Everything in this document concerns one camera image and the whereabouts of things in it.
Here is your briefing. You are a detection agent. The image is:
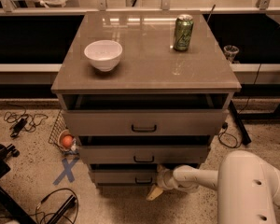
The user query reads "clear glass cup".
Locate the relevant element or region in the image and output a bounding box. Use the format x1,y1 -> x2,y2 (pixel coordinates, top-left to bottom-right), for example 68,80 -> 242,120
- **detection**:
223,45 -> 239,63

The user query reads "black coiled cable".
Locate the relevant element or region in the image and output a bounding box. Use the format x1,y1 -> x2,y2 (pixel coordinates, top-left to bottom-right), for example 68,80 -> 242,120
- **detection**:
217,121 -> 243,149

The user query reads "orange ball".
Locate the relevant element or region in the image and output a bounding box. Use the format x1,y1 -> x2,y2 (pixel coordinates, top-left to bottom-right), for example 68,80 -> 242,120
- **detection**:
62,135 -> 73,148

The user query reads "black power adapter with cable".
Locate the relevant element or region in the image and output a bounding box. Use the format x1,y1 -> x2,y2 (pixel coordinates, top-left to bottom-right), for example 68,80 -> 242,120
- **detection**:
4,105 -> 49,138

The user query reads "grey drawer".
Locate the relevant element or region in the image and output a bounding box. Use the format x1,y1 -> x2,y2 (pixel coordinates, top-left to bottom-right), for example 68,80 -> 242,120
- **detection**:
78,136 -> 209,164
58,93 -> 231,136
88,164 -> 160,187

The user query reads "grey top drawer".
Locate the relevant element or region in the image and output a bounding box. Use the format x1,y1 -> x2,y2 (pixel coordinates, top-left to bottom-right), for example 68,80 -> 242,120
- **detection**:
58,93 -> 231,136

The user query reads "grey middle drawer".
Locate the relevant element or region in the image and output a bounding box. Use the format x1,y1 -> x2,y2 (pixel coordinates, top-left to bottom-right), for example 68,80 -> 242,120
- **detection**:
78,136 -> 209,164

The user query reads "black table leg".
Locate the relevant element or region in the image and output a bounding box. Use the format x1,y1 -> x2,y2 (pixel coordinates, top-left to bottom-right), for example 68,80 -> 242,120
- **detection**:
229,101 -> 251,146

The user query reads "green soda can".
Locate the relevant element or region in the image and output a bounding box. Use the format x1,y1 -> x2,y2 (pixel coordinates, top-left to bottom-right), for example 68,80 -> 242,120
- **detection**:
174,14 -> 194,51

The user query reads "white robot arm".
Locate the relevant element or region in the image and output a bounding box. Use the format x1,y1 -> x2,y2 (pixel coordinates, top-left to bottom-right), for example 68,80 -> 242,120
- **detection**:
147,150 -> 280,224

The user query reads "white ceramic bowl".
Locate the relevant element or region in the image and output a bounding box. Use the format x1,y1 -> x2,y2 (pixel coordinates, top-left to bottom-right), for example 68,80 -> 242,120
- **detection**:
84,40 -> 123,72

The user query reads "blue tape cross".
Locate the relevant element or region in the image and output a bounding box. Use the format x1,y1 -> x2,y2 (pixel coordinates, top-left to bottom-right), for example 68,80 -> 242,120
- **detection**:
53,157 -> 79,186

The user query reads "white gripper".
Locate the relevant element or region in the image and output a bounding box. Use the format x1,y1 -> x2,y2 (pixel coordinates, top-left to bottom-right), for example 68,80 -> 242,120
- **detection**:
147,164 -> 177,201

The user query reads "wire mesh basket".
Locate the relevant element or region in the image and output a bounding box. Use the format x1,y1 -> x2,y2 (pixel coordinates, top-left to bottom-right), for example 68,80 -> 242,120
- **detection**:
49,112 -> 78,155

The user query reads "black office chair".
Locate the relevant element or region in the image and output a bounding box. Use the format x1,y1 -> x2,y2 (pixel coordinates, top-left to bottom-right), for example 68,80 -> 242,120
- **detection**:
0,142 -> 38,224

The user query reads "grey drawer cabinet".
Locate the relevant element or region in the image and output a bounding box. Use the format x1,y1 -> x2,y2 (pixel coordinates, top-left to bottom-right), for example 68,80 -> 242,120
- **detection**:
50,10 -> 242,189

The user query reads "black cable loop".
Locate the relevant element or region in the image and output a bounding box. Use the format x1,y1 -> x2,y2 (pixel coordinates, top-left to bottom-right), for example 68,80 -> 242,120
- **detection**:
35,188 -> 79,224

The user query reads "grey bottom drawer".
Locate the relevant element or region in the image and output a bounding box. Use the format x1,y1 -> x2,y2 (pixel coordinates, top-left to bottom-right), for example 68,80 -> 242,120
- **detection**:
88,164 -> 160,187

